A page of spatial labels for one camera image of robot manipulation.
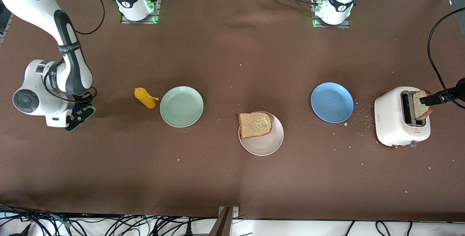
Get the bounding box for brown bread slice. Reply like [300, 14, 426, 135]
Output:
[238, 111, 272, 139]
[412, 90, 434, 121]

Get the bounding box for yellow mustard squeeze bottle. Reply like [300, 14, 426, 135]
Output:
[134, 87, 159, 109]

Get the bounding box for pale green plate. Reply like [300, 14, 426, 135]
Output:
[159, 86, 204, 128]

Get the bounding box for blue plate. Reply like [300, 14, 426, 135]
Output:
[311, 82, 354, 123]

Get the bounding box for beige plate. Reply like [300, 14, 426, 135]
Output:
[238, 111, 284, 156]

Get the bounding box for white toaster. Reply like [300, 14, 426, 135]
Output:
[374, 86, 431, 147]

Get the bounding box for brown table cloth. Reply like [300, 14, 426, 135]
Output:
[0, 0, 465, 223]

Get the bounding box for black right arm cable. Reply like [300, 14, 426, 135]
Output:
[44, 67, 98, 103]
[74, 0, 106, 35]

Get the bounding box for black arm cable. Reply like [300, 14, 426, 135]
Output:
[74, 0, 106, 35]
[428, 7, 465, 109]
[44, 67, 98, 103]

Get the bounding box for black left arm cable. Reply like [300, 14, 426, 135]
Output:
[428, 7, 465, 109]

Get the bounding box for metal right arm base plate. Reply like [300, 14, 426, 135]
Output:
[121, 0, 162, 24]

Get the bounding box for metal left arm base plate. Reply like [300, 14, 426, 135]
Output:
[311, 0, 351, 29]

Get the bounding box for tangled black floor cables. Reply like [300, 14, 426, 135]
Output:
[0, 203, 218, 236]

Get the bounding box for grey metal bracket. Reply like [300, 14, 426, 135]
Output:
[209, 206, 239, 236]

